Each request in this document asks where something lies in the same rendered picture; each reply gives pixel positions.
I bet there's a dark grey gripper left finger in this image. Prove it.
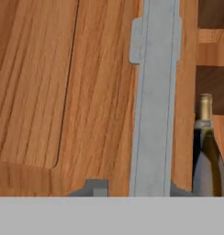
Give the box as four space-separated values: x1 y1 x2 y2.
67 178 109 197

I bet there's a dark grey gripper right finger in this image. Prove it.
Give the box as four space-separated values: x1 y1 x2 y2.
169 180 195 197

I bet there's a dark wine bottle gold cap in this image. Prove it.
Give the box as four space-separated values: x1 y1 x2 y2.
192 93 224 197

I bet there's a wooden cabinet door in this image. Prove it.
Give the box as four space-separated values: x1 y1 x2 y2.
0 0 199 197

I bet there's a wooden cabinet shelf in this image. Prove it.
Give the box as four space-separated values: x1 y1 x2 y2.
196 28 224 68

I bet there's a grey bar door handle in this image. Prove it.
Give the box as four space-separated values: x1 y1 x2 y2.
128 0 183 197

